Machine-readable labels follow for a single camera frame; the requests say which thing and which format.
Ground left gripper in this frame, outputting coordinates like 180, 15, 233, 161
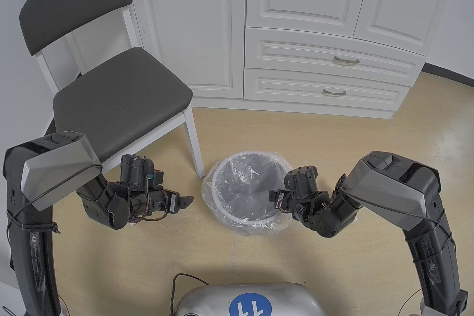
130, 189, 181, 217

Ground clear plastic bag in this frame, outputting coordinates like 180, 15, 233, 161
201, 150, 295, 237

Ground white trash bin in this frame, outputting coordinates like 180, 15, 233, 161
205, 151, 293, 237

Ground white chair grey cushions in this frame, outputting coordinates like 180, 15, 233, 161
19, 0, 205, 179

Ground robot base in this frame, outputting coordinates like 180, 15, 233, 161
178, 282, 328, 316

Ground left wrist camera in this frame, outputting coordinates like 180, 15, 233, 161
145, 169, 164, 186

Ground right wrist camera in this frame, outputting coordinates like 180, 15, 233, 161
269, 189, 293, 213

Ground black cable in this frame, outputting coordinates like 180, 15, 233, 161
170, 273, 210, 316
400, 289, 423, 316

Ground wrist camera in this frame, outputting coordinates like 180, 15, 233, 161
269, 189, 293, 213
145, 169, 164, 186

